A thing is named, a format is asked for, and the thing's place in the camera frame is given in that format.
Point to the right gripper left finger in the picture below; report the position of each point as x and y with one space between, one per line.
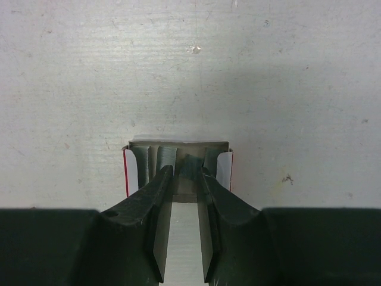
58 246

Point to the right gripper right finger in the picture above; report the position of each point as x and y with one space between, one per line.
242 245

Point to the staple box tray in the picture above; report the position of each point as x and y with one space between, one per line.
178 169

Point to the staple strips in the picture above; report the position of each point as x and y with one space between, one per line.
191 166

